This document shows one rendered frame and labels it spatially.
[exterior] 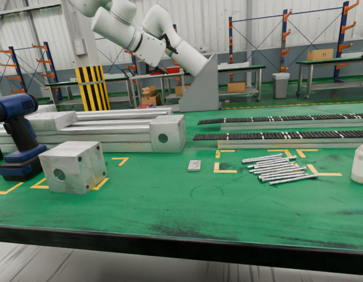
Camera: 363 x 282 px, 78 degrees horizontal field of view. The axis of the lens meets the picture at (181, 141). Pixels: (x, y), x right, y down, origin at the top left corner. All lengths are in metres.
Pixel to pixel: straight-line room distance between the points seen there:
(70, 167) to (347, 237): 0.51
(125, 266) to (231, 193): 0.77
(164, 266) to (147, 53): 0.88
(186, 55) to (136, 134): 0.70
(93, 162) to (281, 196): 0.42
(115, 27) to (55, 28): 9.79
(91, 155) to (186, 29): 8.10
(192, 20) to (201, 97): 7.40
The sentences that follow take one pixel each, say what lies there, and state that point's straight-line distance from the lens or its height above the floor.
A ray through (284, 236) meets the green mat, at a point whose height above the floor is 0.78.
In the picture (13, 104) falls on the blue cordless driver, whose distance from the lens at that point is 0.71.
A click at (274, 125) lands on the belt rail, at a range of 0.89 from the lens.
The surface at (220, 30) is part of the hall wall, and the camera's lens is 8.42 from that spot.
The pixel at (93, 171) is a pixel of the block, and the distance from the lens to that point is 0.57.
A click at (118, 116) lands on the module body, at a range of 0.93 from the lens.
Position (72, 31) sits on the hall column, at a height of 1.65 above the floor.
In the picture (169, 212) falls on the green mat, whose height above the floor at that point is 0.78.
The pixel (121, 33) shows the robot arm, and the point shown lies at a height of 1.15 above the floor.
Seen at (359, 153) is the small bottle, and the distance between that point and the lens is 0.55.
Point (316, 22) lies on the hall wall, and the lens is 8.87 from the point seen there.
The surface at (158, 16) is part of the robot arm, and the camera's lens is 1.33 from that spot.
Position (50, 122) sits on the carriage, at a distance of 0.85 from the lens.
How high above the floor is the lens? 1.04
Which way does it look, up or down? 20 degrees down
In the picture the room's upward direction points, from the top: 6 degrees counter-clockwise
